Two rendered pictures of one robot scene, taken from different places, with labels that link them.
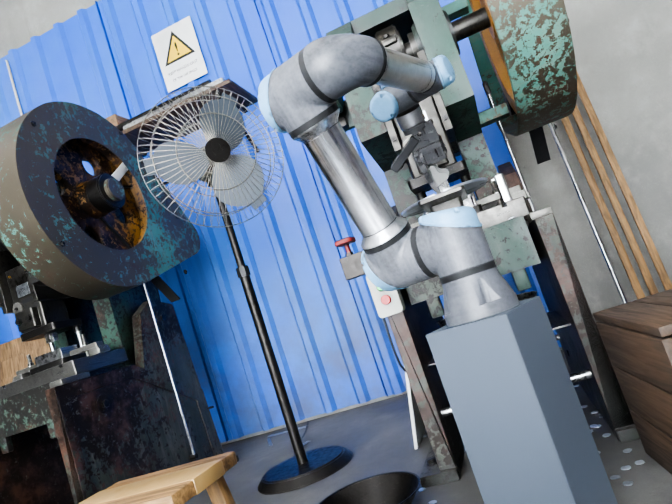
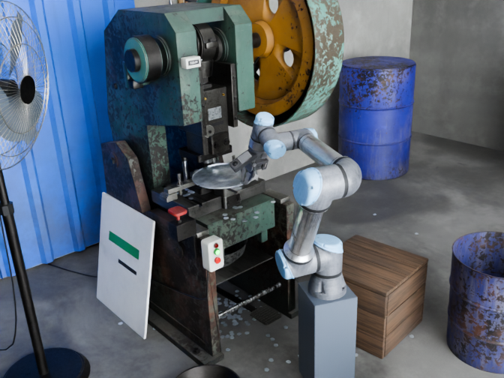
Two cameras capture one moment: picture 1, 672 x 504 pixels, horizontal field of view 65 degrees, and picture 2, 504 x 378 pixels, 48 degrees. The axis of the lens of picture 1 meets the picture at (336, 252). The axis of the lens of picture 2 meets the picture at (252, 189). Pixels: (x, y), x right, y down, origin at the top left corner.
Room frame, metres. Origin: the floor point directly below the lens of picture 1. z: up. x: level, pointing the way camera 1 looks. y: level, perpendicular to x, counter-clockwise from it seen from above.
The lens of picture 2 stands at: (0.25, 1.50, 1.70)
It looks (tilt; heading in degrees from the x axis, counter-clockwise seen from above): 23 degrees down; 304
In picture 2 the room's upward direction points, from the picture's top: 3 degrees counter-clockwise
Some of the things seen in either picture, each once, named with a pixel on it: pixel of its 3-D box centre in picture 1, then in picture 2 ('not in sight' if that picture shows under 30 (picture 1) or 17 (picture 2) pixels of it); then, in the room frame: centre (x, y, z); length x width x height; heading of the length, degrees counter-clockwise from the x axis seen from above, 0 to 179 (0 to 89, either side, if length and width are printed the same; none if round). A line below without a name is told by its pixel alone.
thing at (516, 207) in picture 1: (458, 232); (208, 190); (1.81, -0.42, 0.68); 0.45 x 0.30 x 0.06; 75
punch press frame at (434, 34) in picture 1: (447, 195); (188, 153); (1.95, -0.46, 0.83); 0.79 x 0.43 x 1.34; 165
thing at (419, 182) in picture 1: (440, 181); (205, 152); (1.81, -0.42, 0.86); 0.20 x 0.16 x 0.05; 75
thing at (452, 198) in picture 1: (450, 217); (232, 192); (1.64, -0.37, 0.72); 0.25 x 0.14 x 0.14; 165
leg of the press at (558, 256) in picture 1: (557, 269); (235, 208); (1.87, -0.71, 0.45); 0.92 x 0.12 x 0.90; 165
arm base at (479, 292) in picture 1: (474, 291); (327, 278); (1.10, -0.24, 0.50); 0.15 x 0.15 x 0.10
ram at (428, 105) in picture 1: (421, 132); (208, 117); (1.77, -0.41, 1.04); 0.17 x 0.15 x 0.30; 165
